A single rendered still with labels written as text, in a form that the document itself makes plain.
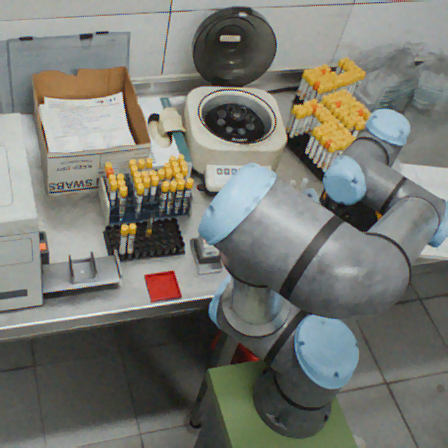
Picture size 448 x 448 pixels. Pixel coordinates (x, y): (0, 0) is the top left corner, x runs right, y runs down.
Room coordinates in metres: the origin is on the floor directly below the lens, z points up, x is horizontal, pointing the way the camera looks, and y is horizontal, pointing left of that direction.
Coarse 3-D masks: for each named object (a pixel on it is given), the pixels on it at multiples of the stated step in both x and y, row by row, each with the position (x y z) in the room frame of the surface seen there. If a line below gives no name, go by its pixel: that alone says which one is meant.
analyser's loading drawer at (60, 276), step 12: (48, 264) 0.79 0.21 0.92; (60, 264) 0.79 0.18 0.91; (72, 264) 0.78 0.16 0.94; (84, 264) 0.80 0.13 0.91; (96, 264) 0.81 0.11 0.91; (108, 264) 0.81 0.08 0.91; (120, 264) 0.81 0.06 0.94; (48, 276) 0.76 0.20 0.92; (60, 276) 0.76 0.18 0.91; (72, 276) 0.75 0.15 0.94; (84, 276) 0.77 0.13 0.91; (96, 276) 0.77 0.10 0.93; (108, 276) 0.78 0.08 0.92; (120, 276) 0.78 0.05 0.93; (48, 288) 0.73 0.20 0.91; (60, 288) 0.73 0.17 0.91
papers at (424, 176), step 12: (408, 168) 1.29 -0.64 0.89; (420, 168) 1.30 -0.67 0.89; (432, 168) 1.31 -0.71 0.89; (420, 180) 1.26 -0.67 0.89; (432, 180) 1.26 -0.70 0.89; (444, 180) 1.27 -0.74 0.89; (432, 192) 1.22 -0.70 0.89; (444, 192) 1.23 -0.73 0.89; (444, 240) 1.06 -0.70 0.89; (432, 252) 1.02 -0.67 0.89; (444, 252) 1.02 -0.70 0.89
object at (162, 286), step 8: (160, 272) 0.84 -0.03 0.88; (168, 272) 0.84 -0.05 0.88; (152, 280) 0.82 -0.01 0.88; (160, 280) 0.82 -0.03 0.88; (168, 280) 0.82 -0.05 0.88; (176, 280) 0.82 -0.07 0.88; (152, 288) 0.80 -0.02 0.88; (160, 288) 0.80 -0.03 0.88; (168, 288) 0.80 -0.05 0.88; (176, 288) 0.81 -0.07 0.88; (152, 296) 0.78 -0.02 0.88; (160, 296) 0.78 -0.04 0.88; (168, 296) 0.78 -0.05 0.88; (176, 296) 0.78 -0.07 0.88
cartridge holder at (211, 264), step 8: (192, 240) 0.94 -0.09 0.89; (192, 248) 0.92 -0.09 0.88; (200, 256) 0.88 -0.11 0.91; (208, 256) 0.88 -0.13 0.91; (216, 256) 0.89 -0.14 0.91; (200, 264) 0.87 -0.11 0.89; (208, 264) 0.88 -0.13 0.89; (216, 264) 0.88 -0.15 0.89; (200, 272) 0.86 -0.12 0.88; (208, 272) 0.86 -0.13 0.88
